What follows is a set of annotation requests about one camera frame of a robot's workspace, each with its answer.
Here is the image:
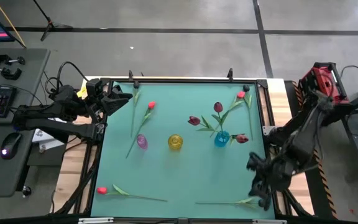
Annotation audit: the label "black computer mouse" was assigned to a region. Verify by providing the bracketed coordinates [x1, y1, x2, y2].
[0, 132, 22, 160]

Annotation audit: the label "red and black tool case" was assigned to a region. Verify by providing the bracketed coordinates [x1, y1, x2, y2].
[298, 62, 352, 106]

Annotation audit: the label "green table mat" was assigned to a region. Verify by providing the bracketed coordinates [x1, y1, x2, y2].
[90, 81, 276, 220]

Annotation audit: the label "yellow tag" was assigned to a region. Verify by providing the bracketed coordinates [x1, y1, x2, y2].
[76, 85, 88, 100]

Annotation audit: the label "yellow textured glass vase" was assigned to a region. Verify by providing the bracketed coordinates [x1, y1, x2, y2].
[167, 134, 184, 151]

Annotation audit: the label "yellow black striped bar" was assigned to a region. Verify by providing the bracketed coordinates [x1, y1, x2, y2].
[312, 147, 339, 220]

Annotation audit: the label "silver metal bracket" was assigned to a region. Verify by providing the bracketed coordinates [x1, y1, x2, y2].
[78, 217, 114, 224]
[252, 218, 288, 224]

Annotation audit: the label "black cable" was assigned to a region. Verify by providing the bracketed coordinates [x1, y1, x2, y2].
[55, 60, 90, 94]

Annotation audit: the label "white paper sheets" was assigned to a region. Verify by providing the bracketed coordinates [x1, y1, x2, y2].
[31, 127, 67, 153]

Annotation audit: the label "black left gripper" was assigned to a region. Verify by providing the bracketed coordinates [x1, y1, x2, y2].
[84, 85, 134, 118]

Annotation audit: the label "dark red artificial tulip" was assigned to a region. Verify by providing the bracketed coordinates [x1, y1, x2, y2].
[187, 115, 222, 134]
[211, 101, 230, 136]
[228, 133, 249, 146]

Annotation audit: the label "yellow pole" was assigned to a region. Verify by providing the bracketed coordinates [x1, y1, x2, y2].
[0, 0, 27, 49]

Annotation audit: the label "black C-clamp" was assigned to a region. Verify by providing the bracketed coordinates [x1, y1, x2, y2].
[0, 53, 26, 66]
[0, 64, 23, 81]

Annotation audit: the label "black aluminium table frame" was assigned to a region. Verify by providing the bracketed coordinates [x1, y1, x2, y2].
[73, 77, 279, 218]

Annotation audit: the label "black tripod stand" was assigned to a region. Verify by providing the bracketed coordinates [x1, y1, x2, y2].
[32, 0, 73, 42]

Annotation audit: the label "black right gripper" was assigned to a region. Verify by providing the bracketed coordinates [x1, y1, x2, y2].
[247, 151, 295, 211]

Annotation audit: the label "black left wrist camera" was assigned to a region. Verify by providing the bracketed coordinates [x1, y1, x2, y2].
[86, 78, 103, 97]

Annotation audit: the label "pink ribbed glass vase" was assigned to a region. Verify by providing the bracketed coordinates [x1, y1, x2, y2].
[135, 134, 149, 151]

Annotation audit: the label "blue textured glass vase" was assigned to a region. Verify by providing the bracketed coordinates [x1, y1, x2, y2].
[213, 130, 231, 148]

